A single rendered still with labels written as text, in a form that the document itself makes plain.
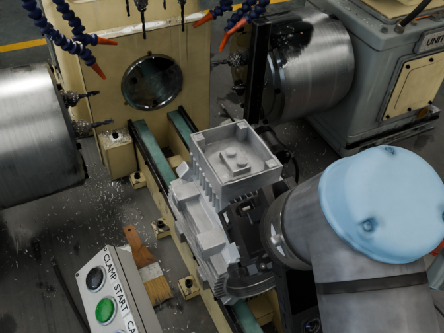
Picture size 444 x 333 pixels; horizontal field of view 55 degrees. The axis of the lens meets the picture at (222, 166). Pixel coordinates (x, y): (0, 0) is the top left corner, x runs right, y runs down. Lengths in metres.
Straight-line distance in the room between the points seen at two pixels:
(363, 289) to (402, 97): 0.90
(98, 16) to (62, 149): 0.38
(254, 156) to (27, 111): 0.38
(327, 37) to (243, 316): 0.59
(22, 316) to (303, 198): 0.72
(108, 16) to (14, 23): 2.66
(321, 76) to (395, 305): 0.72
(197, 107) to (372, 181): 0.88
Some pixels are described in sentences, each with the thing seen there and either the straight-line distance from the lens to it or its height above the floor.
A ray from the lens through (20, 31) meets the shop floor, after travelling 3.57.
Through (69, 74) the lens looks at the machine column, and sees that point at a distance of 1.10.
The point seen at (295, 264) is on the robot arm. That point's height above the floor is 1.28.
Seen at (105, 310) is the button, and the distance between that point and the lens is 0.59.
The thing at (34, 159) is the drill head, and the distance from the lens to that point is 0.79.
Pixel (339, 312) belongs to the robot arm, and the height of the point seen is 1.34.
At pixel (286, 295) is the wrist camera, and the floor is 1.20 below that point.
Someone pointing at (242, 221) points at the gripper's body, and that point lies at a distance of 0.46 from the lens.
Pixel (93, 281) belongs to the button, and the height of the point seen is 1.07.
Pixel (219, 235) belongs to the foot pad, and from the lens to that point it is 0.64.
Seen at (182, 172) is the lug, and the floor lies 1.08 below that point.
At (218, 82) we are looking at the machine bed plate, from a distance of 1.40.
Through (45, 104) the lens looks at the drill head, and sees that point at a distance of 0.78.
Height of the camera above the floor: 1.60
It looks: 46 degrees down
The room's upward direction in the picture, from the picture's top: 3 degrees clockwise
